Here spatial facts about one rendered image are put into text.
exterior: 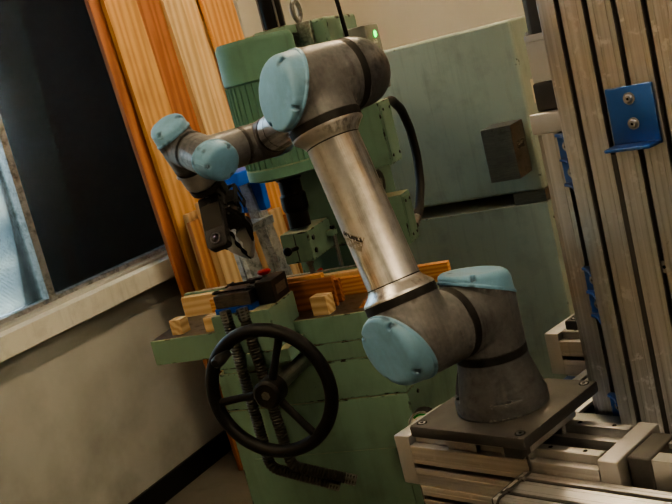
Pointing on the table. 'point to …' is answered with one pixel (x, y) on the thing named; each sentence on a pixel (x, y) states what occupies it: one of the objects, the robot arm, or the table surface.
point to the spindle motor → (270, 169)
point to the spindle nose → (294, 202)
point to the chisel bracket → (308, 241)
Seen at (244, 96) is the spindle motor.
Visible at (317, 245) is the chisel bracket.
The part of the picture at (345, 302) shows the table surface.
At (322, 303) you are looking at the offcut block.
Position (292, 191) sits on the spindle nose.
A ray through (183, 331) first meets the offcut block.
